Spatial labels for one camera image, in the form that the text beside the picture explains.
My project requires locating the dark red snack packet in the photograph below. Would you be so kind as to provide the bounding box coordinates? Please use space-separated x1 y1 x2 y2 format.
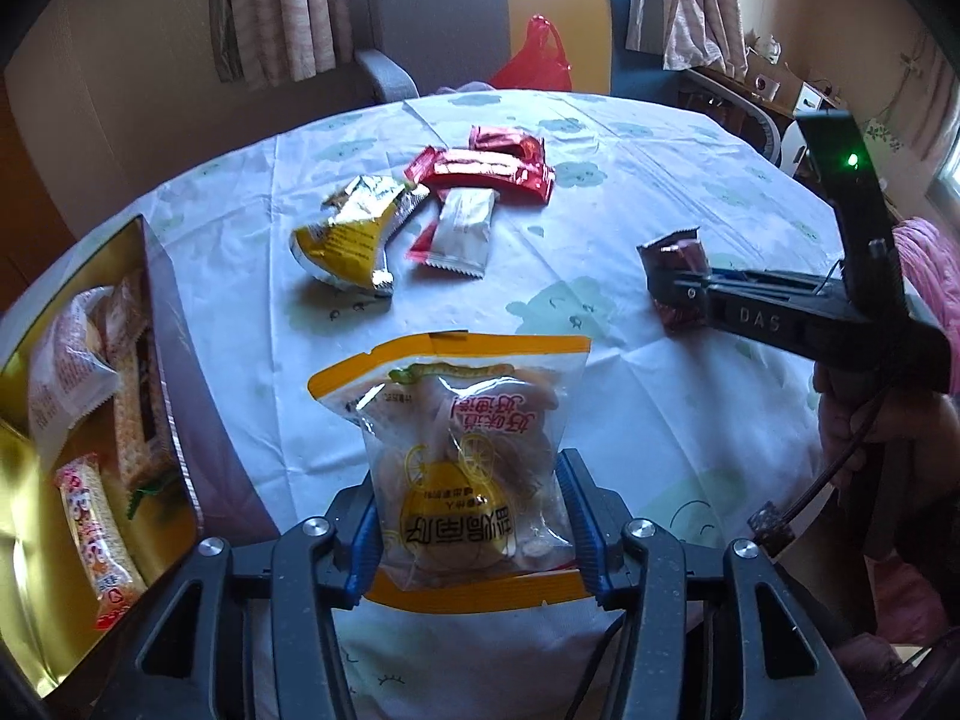
637 227 710 335

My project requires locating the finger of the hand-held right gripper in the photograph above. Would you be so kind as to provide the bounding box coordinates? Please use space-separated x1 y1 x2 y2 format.
645 270 712 329

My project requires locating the grey yellow blue armchair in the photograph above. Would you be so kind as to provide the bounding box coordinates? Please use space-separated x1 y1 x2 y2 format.
352 0 691 102

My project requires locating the clear bread packet red print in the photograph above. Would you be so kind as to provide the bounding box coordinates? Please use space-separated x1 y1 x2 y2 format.
26 285 125 436

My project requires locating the black cable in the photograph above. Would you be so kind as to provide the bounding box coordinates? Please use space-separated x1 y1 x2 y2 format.
750 386 893 556

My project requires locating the pink clothing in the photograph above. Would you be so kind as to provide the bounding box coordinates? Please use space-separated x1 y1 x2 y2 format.
825 216 960 698

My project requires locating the orange and white bar packet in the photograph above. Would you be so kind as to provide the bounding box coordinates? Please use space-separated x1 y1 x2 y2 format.
52 452 149 632

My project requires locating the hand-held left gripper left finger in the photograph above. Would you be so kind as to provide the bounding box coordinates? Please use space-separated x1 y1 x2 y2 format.
112 487 385 720

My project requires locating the wooden wardrobe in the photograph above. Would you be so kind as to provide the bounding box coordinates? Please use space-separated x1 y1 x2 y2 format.
0 75 76 301

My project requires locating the yellow and silver snack packet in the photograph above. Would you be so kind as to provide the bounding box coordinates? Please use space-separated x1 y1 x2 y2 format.
289 174 432 297

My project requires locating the white and red snack packet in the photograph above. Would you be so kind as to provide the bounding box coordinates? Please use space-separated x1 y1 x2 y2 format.
405 189 497 282

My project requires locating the orange edged clear pastry packet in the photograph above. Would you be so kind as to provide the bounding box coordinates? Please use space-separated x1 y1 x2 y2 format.
307 330 593 610

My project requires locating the patterned beige curtain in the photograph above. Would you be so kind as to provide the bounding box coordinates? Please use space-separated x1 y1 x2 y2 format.
206 0 353 87
630 0 751 76

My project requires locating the cluttered wooden side desk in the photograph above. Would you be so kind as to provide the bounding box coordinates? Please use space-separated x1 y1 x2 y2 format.
690 30 852 140

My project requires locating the red foil snack packet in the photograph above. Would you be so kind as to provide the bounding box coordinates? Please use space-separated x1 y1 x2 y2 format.
491 157 557 205
405 148 526 190
469 125 545 166

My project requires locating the corn print cracker packet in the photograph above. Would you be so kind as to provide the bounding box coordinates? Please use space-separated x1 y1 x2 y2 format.
101 274 185 518

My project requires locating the gold square tin box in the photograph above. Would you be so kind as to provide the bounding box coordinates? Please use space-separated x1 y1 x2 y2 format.
0 214 203 698

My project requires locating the person's right hand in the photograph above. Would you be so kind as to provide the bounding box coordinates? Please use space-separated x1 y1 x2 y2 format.
814 364 960 466

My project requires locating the red plastic bag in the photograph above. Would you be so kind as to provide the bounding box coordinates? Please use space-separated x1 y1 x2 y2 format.
491 13 571 91

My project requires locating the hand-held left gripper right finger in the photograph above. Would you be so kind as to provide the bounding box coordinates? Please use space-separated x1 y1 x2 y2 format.
555 448 863 720

